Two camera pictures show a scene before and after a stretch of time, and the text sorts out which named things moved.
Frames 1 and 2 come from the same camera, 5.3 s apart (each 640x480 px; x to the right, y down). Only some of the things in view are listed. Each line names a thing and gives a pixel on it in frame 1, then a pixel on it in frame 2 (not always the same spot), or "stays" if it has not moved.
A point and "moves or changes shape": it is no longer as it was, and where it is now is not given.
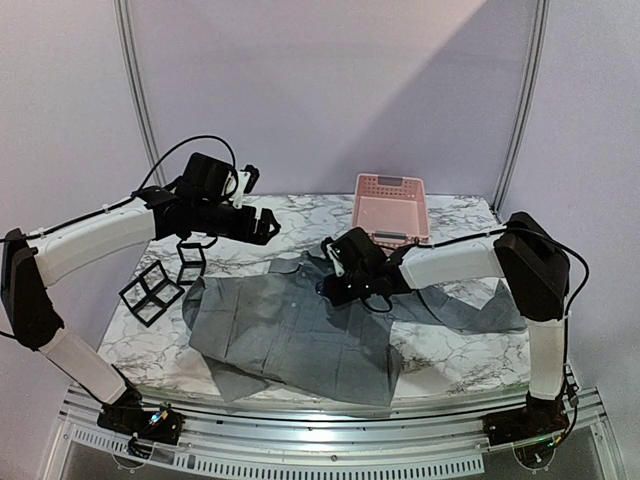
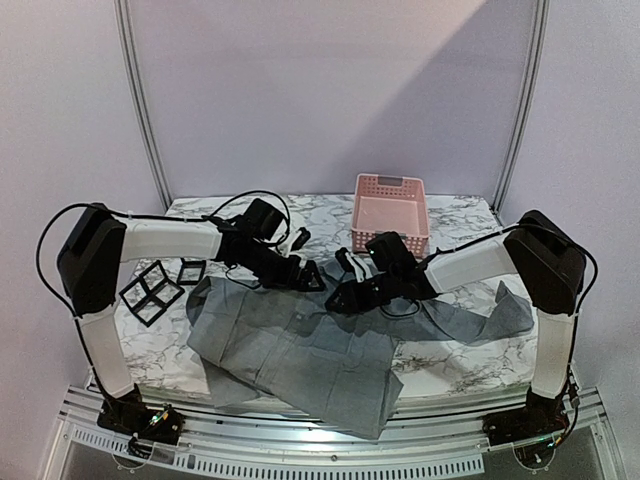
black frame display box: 192,264 stays
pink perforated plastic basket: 391,209 stays
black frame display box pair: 151,294 stays
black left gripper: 245,232 → 288,280
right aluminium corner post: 534,92 stays
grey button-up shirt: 277,329 moves or changes shape
